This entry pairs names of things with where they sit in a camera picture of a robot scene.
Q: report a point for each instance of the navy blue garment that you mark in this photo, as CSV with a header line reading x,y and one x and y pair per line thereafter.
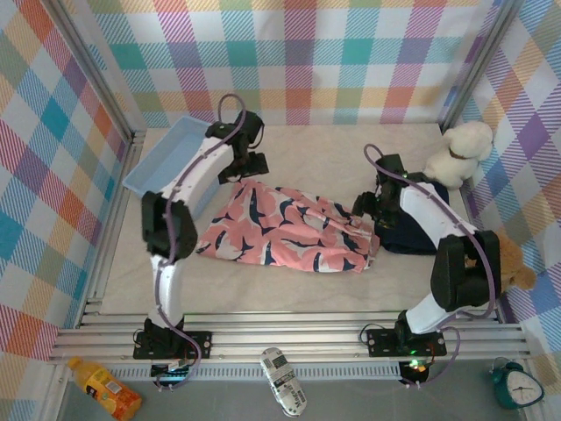
x,y
412,239

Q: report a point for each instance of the blue plastic laundry basket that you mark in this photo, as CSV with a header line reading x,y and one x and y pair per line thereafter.
x,y
166,153

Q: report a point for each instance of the pink whale print garment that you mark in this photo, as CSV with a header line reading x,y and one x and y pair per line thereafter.
x,y
285,232

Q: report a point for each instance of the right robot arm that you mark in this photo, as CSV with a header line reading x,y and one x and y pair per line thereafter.
x,y
421,210

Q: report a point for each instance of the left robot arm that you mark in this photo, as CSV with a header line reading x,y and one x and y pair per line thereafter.
x,y
168,285

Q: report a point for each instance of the white plush dog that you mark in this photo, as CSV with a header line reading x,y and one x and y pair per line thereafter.
x,y
464,149

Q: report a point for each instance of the brown teddy bear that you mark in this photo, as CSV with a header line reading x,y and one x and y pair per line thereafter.
x,y
515,263

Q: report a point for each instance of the teal alarm clock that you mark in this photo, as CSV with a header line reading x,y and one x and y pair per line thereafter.
x,y
519,388

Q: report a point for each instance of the orange juice bottle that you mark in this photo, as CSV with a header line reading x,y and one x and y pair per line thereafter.
x,y
105,388

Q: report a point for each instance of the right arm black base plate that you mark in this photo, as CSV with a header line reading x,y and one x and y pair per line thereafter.
x,y
381,342

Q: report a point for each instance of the aluminium rail frame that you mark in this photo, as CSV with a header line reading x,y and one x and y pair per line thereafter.
x,y
285,340

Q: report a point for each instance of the aluminium corner post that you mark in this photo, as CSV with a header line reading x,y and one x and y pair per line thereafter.
x,y
477,66
94,72

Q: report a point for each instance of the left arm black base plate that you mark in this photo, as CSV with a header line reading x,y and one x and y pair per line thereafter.
x,y
197,344

